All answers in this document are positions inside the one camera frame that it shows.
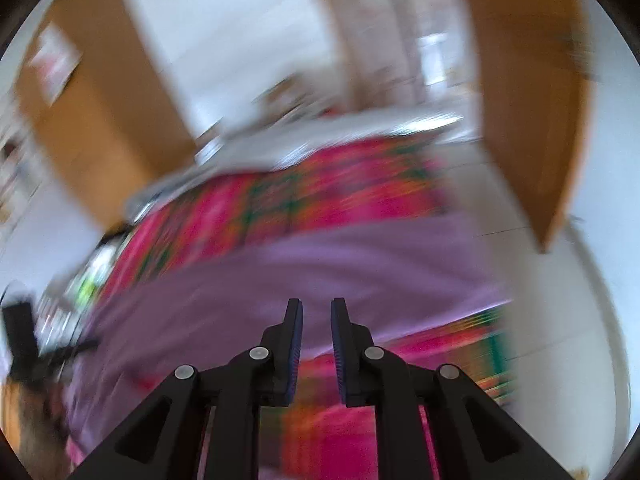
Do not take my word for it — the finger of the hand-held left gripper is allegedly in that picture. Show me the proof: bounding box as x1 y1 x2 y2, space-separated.
37 339 101 364

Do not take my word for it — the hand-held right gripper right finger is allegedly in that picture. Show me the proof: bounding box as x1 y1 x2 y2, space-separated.
331 298 576 480

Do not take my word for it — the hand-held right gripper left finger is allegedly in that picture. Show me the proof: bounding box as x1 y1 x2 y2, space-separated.
67 298 304 480

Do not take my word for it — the purple fleece garment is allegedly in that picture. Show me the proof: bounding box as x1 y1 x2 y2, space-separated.
65 211 512 442

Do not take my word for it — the person's left hand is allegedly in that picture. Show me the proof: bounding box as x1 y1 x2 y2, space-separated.
7 379 68 468

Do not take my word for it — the pink plaid bed sheet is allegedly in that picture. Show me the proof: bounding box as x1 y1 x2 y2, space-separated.
65 134 522 480

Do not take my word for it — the silver foil mat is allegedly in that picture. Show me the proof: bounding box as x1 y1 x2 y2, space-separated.
124 109 472 217

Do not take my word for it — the wooden wardrobe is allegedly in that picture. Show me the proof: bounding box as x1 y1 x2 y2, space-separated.
14 0 199 232

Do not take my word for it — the white plastic bag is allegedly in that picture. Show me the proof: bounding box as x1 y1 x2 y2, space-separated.
26 24 84 107

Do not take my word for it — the clear plastic curtain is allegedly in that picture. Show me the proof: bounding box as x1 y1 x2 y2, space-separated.
340 0 477 112

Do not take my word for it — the wooden door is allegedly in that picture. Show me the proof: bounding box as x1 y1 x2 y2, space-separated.
451 0 599 254

